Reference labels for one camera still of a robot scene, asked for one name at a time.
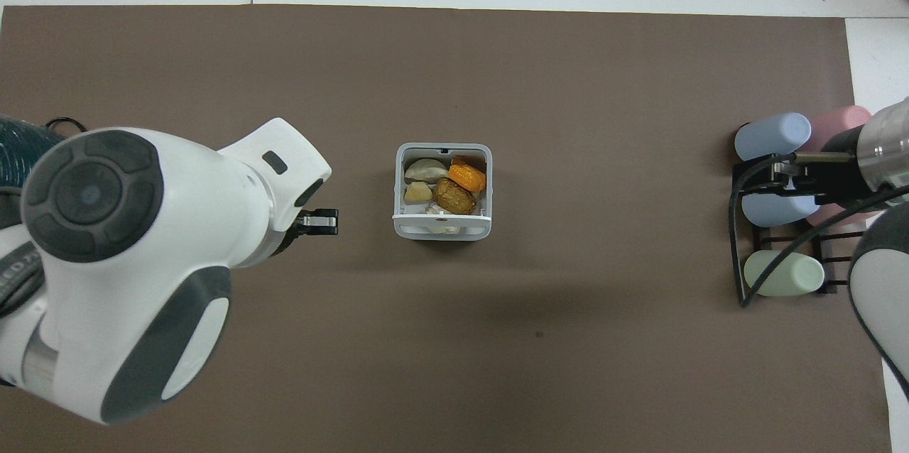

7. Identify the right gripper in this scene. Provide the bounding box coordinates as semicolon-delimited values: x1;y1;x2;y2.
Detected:
792;126;873;207

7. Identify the grey square trash can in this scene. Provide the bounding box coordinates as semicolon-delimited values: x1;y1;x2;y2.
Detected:
392;143;494;241

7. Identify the pink bottle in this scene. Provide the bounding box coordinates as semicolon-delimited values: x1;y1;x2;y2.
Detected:
809;105;873;153

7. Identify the blue bottle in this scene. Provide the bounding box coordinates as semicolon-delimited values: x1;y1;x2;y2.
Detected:
734;112;812;162
741;190;822;229

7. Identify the pale green bottle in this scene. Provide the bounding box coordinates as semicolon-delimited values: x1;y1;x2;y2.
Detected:
743;250;826;298

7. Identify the orange food piece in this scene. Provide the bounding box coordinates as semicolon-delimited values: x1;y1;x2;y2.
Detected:
448;157;488;193

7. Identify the brown potato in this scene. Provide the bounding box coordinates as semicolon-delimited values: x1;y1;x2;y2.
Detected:
434;178;478;216

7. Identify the white food piece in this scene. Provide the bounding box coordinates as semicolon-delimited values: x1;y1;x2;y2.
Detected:
425;202;464;234

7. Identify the pale beige dumpling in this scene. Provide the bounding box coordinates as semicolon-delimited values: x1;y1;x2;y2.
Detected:
404;158;450;183

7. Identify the black wire rack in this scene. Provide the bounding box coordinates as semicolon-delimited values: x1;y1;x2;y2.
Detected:
731;155;876;298

